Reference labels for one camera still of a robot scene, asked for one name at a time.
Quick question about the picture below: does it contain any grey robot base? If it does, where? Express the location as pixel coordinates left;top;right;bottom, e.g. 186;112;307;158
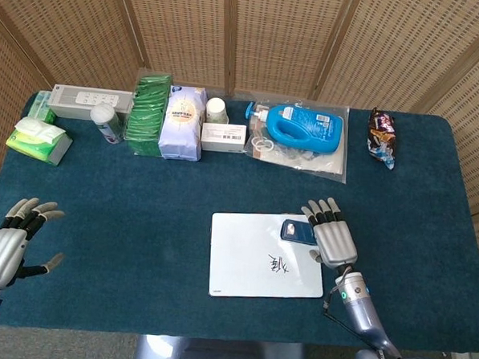
132;333;308;359

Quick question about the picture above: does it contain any white drawing board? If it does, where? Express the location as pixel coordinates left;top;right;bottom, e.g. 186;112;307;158
207;210;328;303

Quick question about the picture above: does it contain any woven rattan folding screen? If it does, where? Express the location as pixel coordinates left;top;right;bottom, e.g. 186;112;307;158
0;0;479;277

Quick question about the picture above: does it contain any open green tissue pack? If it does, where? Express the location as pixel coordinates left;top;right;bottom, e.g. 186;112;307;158
4;115;75;167

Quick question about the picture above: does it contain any white-capped spray can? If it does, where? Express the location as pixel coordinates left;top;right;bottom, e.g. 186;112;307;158
89;102;126;145

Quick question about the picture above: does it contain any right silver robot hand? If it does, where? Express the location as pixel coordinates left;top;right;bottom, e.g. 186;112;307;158
298;196;362;271

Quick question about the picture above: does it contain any grey power strip box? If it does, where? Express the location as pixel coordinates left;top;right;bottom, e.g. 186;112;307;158
46;83;135;122

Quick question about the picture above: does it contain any small white bottle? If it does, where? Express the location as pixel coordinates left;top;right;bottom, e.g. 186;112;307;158
204;96;231;126

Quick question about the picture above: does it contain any small white barcode box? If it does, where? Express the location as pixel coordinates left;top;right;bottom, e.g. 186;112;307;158
199;122;248;154

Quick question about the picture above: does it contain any blue board eraser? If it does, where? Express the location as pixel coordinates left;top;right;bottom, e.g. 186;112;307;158
278;218;319;247

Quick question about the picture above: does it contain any dark teal table mat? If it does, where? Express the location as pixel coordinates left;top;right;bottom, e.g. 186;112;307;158
0;88;479;354

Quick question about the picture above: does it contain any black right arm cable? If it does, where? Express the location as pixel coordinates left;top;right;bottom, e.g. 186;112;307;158
319;267;432;359

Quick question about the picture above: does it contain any pale green tissue pack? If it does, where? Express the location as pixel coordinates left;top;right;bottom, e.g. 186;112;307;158
25;90;59;123

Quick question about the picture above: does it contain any clear zip plastic bag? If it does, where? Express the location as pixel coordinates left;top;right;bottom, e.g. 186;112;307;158
242;92;351;184

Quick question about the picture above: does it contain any brown snack bag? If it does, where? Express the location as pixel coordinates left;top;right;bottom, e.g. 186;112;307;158
364;107;399;172

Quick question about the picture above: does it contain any white lavender paper bag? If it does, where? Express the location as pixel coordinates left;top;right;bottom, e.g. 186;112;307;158
157;84;208;162

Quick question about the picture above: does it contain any blue pump detergent bottle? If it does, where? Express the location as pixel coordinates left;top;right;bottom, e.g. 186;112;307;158
242;101;346;157

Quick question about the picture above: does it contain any clear box of green sachets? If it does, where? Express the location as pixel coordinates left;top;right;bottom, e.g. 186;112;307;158
122;67;174;158

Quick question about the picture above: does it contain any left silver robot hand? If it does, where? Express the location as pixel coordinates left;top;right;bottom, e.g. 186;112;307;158
0;195;68;296

